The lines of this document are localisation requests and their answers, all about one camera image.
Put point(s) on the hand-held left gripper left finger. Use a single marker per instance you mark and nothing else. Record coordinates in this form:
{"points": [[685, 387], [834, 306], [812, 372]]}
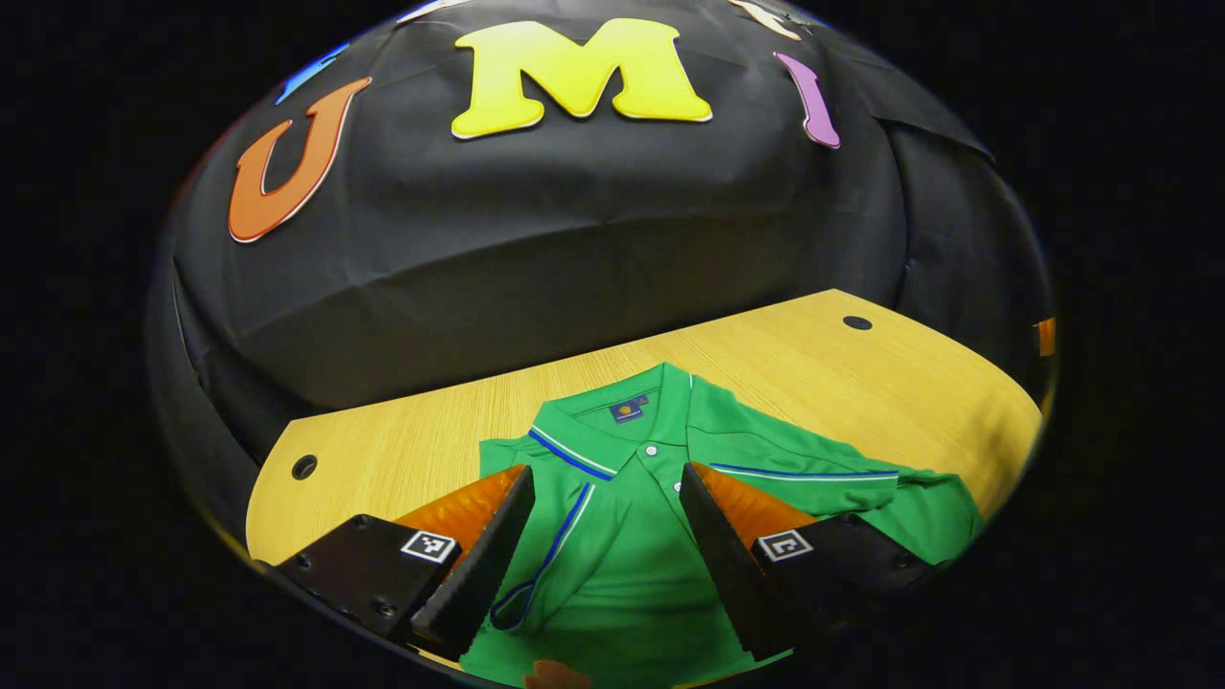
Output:
{"points": [[478, 574]]}

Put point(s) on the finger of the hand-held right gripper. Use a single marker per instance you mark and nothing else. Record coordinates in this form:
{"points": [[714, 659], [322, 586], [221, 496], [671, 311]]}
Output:
{"points": [[1045, 337]]}

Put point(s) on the green T-shirt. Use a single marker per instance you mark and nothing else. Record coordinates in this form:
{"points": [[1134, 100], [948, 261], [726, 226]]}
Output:
{"points": [[632, 574]]}

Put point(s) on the black round table grommet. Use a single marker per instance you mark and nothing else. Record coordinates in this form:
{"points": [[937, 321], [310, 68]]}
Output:
{"points": [[857, 322], [304, 467]]}

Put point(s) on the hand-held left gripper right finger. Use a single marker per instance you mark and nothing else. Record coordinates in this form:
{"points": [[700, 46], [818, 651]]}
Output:
{"points": [[727, 574]]}

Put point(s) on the black backdrop cloth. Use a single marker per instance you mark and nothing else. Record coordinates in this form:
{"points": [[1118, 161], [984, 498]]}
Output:
{"points": [[574, 239]]}

